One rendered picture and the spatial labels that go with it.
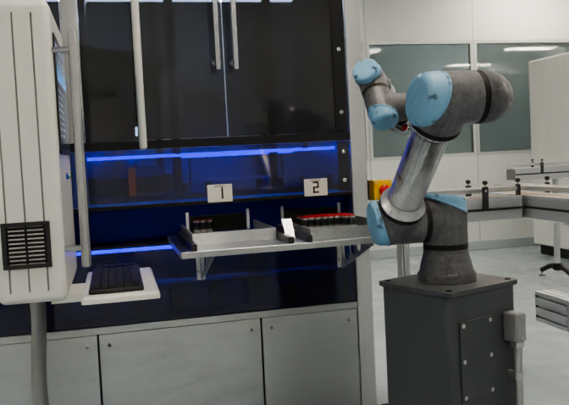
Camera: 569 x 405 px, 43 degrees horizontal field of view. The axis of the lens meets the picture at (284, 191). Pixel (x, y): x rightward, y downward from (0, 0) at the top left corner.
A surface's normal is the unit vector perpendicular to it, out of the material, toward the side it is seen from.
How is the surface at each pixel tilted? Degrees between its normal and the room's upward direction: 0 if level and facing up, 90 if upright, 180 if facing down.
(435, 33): 90
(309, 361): 90
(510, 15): 90
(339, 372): 90
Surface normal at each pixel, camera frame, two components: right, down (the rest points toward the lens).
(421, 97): -0.94, -0.03
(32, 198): 0.23, 0.04
